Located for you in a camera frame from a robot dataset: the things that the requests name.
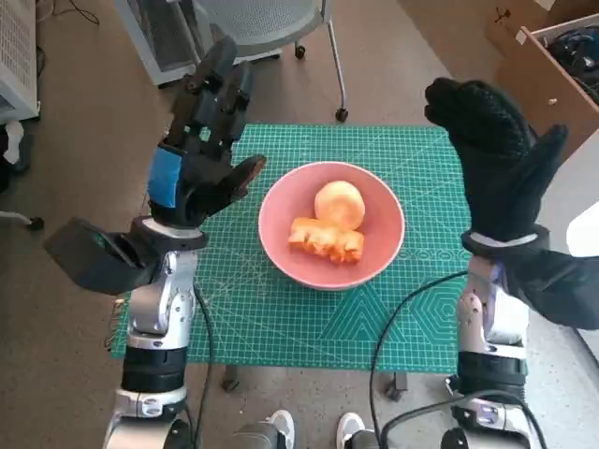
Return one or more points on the black office chair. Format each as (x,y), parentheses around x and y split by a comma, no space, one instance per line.
(35,223)

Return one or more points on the green cutting mat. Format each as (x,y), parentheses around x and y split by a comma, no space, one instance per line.
(281,327)

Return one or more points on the white side table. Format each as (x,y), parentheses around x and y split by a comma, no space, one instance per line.
(580,187)

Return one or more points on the square toy bread loaf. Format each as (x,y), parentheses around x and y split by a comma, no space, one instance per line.
(323,241)

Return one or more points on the black table leg caster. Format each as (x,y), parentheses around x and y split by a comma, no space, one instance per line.
(395,386)
(230,381)

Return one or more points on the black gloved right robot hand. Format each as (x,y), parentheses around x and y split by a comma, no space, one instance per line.
(501,178)

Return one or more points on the white rounded panel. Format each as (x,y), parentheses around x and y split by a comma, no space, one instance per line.
(587,229)

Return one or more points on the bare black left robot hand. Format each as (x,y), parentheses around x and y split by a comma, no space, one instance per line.
(206,187)

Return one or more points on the grey mesh office chair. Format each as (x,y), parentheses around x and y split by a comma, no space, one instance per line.
(271,18)

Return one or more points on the round toy bread bun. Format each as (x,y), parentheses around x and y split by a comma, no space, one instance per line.
(339,203)

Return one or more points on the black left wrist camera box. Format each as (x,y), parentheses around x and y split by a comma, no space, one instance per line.
(93,262)

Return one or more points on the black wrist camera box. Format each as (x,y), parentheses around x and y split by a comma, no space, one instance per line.
(93,262)
(557,285)

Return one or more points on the person's foot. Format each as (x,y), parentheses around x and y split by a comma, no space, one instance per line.
(11,154)

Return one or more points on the pink bowl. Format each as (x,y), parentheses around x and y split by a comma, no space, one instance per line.
(281,224)

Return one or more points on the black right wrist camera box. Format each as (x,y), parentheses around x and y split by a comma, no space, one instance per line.
(557,285)

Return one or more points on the brown cardboard box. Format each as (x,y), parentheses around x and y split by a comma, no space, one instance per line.
(515,18)

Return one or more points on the grey mesh metal cabinet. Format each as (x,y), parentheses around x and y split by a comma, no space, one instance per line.
(140,47)

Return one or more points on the white perforated cabinet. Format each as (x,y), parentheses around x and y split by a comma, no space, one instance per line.
(14,47)

